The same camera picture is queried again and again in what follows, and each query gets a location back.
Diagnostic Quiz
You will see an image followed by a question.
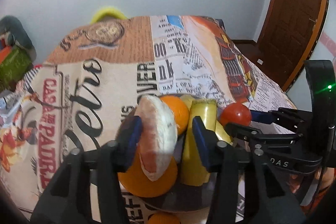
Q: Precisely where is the red tomato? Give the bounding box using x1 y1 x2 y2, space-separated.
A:
218 102 252 126

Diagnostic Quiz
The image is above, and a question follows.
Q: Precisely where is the yellow banana piece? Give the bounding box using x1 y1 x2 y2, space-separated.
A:
181 99 217 186
180 94 234 145

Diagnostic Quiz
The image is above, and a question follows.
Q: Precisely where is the medium orange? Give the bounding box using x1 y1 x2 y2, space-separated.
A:
160 95 189 135

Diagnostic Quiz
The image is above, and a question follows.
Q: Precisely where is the large orange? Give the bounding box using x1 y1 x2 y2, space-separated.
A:
118 151 178 198

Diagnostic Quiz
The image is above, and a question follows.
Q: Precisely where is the peeled pomelo segment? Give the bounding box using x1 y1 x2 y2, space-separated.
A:
134 96 178 181

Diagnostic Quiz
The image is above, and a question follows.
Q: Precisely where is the dark purple plate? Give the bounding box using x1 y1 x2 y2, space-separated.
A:
115 93 237 214

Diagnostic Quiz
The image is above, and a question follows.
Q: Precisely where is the small tangerine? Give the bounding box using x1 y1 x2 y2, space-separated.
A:
147 211 181 224

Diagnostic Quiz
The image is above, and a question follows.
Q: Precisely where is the retro print tablecloth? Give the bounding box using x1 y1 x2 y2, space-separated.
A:
1 15 294 219

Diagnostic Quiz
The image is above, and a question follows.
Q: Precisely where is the brown wooden door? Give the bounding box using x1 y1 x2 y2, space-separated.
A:
257 0 327 90

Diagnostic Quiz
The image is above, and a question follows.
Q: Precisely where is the green storage box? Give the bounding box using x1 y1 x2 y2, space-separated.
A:
1 46 33 92

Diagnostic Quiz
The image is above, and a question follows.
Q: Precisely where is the grey plush toy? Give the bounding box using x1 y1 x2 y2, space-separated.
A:
0 15 37 61

